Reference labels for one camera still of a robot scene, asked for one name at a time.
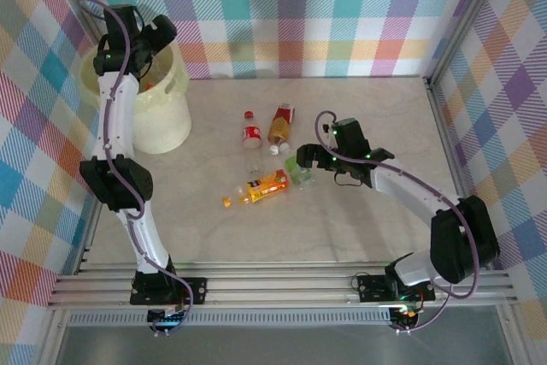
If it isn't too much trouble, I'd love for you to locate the green label bottle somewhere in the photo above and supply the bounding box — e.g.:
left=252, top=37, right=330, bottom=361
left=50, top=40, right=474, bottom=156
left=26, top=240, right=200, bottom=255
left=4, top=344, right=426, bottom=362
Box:
left=284, top=155, right=317, bottom=191

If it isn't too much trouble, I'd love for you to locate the red label tea bottle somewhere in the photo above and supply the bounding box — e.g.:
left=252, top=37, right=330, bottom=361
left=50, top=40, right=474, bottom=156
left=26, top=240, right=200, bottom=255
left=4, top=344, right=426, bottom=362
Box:
left=267, top=103, right=297, bottom=148

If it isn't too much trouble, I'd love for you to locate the orange juice bottle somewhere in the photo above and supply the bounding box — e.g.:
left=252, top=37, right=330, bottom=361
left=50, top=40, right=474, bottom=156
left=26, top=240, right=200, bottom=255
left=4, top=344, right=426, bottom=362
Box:
left=221, top=168, right=291, bottom=209

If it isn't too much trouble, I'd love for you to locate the red label cola bottle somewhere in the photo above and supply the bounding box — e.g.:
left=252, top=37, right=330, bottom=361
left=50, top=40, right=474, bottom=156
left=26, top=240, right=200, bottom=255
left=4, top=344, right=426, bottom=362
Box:
left=241, top=110, right=267, bottom=176

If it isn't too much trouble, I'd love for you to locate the pale yellow bin liner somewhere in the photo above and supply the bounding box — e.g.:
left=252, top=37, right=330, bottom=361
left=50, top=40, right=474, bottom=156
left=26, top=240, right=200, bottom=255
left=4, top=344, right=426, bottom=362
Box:
left=80, top=44, right=191, bottom=101

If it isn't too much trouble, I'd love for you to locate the cream plastic bin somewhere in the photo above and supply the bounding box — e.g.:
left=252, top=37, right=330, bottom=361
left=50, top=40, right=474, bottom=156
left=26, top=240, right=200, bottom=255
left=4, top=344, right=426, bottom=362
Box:
left=79, top=42, right=192, bottom=156

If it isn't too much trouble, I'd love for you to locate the plaid cloth backdrop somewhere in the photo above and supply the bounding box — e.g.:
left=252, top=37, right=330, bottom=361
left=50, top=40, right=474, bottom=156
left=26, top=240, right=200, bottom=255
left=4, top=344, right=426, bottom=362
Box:
left=59, top=0, right=501, bottom=80
left=431, top=0, right=547, bottom=365
left=0, top=0, right=110, bottom=347

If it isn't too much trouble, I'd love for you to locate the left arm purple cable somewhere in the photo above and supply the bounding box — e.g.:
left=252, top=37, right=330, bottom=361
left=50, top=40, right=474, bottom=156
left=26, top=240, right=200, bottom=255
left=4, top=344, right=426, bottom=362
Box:
left=76, top=0, right=196, bottom=336

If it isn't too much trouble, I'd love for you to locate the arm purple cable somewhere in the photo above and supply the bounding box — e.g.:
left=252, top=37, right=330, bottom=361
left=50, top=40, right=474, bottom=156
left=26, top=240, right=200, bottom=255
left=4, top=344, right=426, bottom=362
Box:
left=76, top=0, right=196, bottom=336
left=315, top=109, right=482, bottom=334

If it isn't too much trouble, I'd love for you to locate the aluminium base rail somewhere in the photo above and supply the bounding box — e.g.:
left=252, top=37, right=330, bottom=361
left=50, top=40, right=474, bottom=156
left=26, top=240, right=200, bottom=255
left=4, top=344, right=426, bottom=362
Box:
left=45, top=268, right=519, bottom=311

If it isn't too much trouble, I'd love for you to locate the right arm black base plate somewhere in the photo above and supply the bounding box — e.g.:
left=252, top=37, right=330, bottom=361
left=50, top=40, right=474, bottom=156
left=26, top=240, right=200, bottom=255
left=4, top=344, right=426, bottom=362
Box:
left=356, top=274, right=436, bottom=303

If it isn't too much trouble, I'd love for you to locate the grey slotted cable duct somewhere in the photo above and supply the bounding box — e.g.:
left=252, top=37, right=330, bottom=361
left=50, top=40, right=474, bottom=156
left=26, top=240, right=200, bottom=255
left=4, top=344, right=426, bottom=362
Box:
left=67, top=311, right=393, bottom=328

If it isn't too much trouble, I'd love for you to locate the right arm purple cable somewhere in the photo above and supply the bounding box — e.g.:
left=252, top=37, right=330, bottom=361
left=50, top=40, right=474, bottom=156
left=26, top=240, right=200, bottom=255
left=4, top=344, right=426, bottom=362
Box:
left=315, top=109, right=482, bottom=334

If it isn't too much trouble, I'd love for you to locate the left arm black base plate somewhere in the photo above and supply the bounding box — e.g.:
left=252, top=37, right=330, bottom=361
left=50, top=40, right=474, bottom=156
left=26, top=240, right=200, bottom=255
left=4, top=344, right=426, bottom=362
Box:
left=130, top=277, right=209, bottom=306

